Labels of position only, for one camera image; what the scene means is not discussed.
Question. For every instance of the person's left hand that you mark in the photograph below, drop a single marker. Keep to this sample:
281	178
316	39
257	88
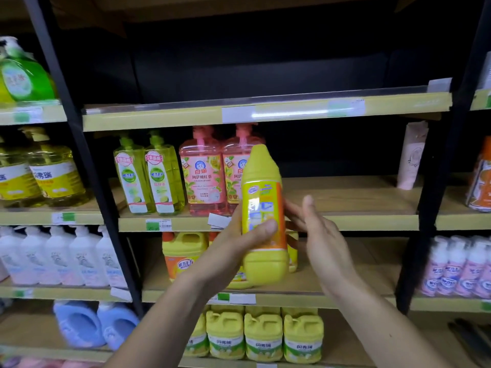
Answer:
218	264

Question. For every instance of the person's right hand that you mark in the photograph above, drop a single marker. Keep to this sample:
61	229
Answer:
330	256

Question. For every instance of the yellow orange detergent jug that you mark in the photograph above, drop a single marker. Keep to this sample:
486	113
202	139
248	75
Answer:
241	281
184	252
292	252

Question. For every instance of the slim green dish soap bottle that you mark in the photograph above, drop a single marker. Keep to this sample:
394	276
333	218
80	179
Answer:
132	180

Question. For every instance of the yellow dish soap pump bottle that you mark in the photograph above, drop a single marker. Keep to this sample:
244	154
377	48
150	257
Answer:
15	183
57	180

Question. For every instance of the person's left forearm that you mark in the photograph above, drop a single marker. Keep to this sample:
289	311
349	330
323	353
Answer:
161	325

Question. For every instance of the person's right forearm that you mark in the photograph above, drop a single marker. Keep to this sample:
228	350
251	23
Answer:
387	333

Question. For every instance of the green white price tag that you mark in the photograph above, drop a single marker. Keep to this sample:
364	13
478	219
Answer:
486	306
23	293
347	108
159	225
63	218
234	298
28	115

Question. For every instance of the plain white label card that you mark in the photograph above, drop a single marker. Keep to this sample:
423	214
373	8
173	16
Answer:
218	221
121	294

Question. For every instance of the pale purple white pack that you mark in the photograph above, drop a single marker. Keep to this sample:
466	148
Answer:
452	272
431	272
485	275
472	272

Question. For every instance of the blank white shelf label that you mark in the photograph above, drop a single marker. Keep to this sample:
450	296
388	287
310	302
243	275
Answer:
238	114
439	85
266	366

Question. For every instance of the light blue detergent jug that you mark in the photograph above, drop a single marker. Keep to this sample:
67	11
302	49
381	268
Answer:
119	325
78	325

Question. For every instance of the flat pink bottle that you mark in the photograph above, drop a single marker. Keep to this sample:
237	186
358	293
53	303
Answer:
38	364

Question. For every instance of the pink angular pump bottle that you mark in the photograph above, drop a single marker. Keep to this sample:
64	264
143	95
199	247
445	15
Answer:
3	272

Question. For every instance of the white printed product pack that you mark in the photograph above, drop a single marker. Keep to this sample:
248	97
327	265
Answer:
486	72

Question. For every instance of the round green hand wash bottle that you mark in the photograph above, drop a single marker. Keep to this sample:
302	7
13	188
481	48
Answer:
27	80

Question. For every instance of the round yellow hand wash bottle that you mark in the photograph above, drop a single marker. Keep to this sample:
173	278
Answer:
4	93

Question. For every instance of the wooden shelf rack black frame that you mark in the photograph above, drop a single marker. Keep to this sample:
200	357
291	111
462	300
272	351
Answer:
345	195

